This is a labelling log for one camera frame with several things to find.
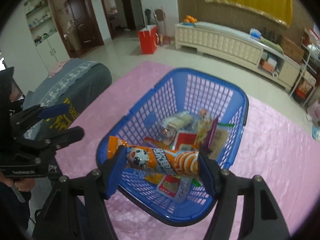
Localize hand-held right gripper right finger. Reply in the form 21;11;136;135
199;150;290;240

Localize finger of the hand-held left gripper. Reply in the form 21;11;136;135
10;103;70;140
15;126;85;153

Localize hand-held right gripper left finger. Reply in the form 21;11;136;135
32;145;127;240

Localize clear packet brown snack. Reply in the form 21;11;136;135
210;123;235;159

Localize purple yellow snack packet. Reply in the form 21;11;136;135
200;116;220;155

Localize orange swirl print snack packet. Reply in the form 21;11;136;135
108;136;200;178

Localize blue plastic basket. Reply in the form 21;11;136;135
96;67;249;224

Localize clear cracker packet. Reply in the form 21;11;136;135
165;111;194;130

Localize person's left forearm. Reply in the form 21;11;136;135
0;180;32;230

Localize person's left hand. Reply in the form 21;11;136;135
11;179;35;193

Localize dark cloth yellow print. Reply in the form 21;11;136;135
42;97;82;133

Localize lace trimmed blue cover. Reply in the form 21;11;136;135
37;61;97;108

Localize pink cloth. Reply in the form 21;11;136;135
48;61;70;78

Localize grey sofa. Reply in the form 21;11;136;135
24;59;112;140

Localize person's blue trousers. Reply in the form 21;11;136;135
75;197;88;230

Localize pink tablecloth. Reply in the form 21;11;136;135
54;61;320;240

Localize white cabinet with shelves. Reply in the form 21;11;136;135
24;0;62;72

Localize brown wooden door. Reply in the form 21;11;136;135
47;0;105;58

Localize red paper bag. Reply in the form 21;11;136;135
137;25;159;55

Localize orange box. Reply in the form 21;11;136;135
259;61;277;72

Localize pink paper bag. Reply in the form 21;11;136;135
307;100;320;125

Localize broom with dustpan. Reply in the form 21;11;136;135
151;5;173;47

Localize cream TV cabinet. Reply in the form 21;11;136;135
174;21;304;92

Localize white metal rack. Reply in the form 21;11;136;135
290;42;320;100

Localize olive green cushion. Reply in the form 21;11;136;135
260;37;285;54

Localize cardboard box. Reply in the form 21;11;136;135
280;37;305;64

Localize black router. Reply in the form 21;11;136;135
262;27;282;44

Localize red white box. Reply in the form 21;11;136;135
304;27;320;43

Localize brown door frame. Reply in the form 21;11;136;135
97;0;137;40

